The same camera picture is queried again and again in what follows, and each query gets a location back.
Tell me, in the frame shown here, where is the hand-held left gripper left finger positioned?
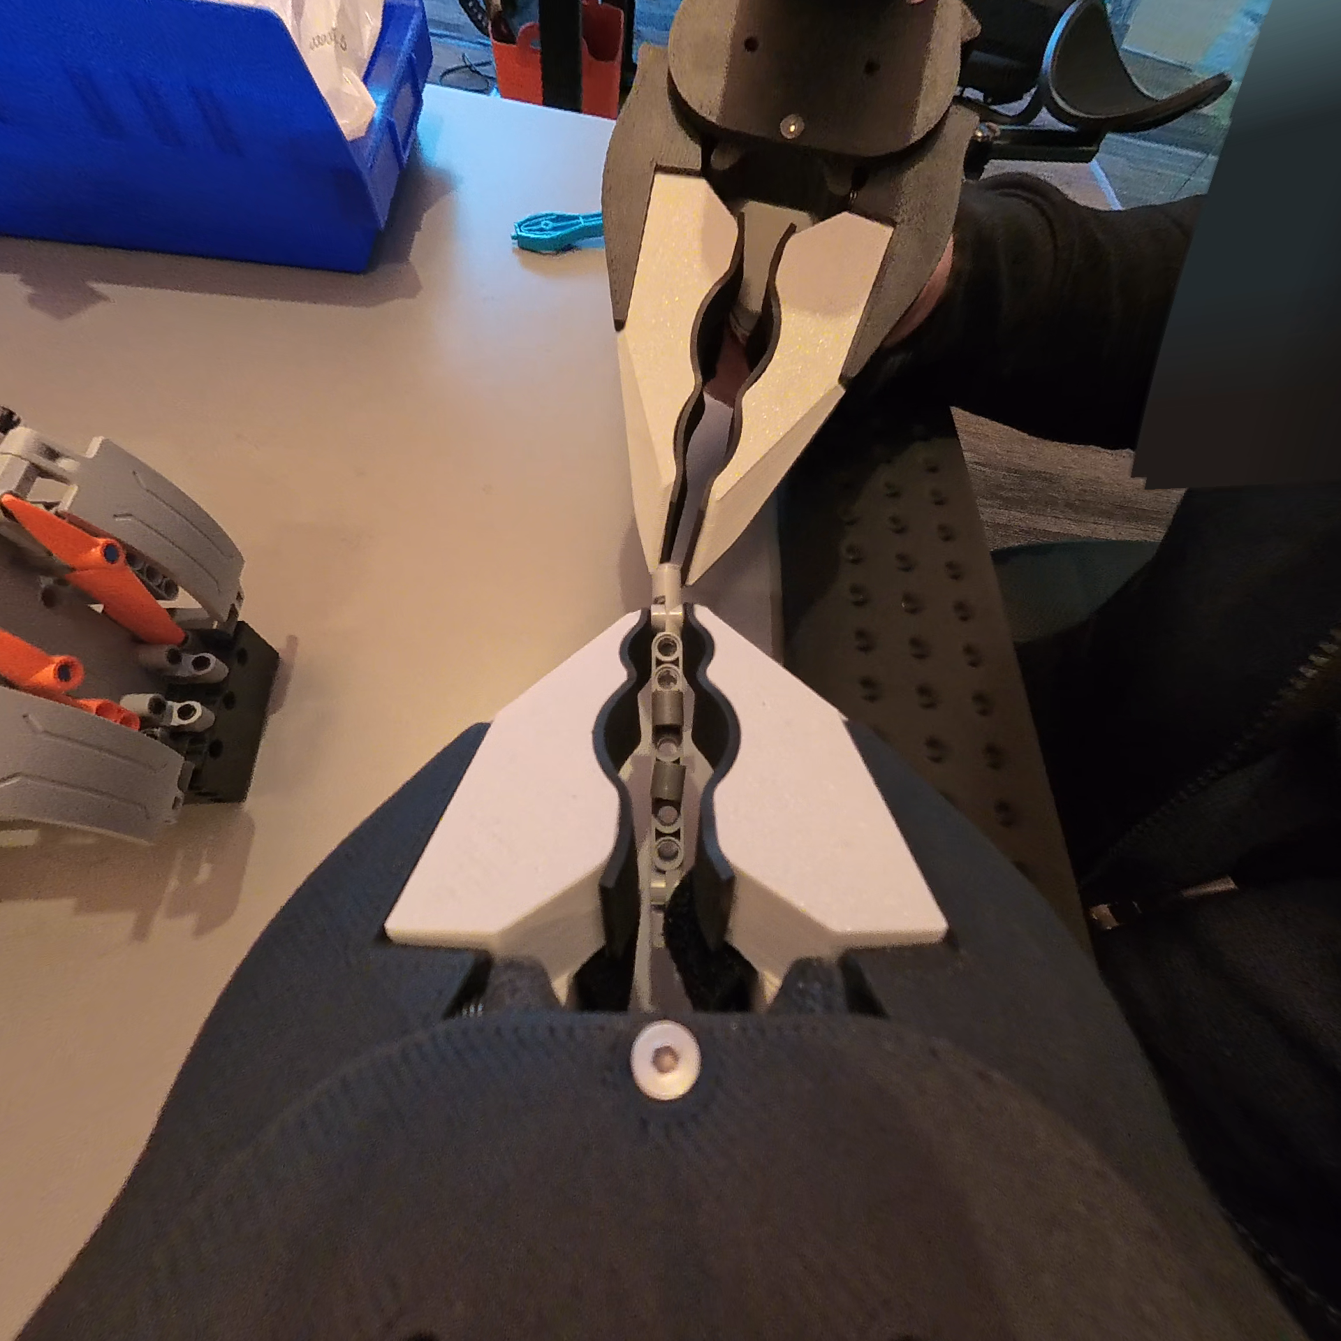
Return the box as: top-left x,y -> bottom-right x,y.
385,609 -> 645,1008

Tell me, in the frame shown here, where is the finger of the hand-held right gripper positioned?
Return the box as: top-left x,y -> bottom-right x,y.
618,170 -> 747,561
683,208 -> 899,585

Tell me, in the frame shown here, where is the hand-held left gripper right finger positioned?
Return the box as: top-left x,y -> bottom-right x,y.
683,604 -> 950,1008

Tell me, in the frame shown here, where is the light grey holed brick beam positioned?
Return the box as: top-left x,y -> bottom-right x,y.
630,604 -> 697,949

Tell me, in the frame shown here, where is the person's right hand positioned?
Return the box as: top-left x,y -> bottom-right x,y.
916,236 -> 958,328

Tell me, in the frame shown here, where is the teal round object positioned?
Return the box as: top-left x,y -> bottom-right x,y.
511,207 -> 611,255

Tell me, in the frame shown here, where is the black studded foam pad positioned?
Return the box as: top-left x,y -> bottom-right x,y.
780,413 -> 1089,949

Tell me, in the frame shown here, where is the black chair base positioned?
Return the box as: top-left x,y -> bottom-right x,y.
961,0 -> 1235,167

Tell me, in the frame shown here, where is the orange plastic object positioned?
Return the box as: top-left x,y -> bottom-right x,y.
490,0 -> 626,108

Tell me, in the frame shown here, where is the grey chair seat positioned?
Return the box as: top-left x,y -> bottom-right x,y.
990,542 -> 1154,643

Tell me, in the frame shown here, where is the white plastic bag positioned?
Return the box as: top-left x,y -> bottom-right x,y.
290,0 -> 386,140

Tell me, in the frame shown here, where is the grey orange toy brick model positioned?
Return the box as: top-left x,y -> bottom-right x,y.
0,402 -> 282,849

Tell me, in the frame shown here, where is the blue plastic bin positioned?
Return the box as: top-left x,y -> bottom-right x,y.
0,0 -> 434,275

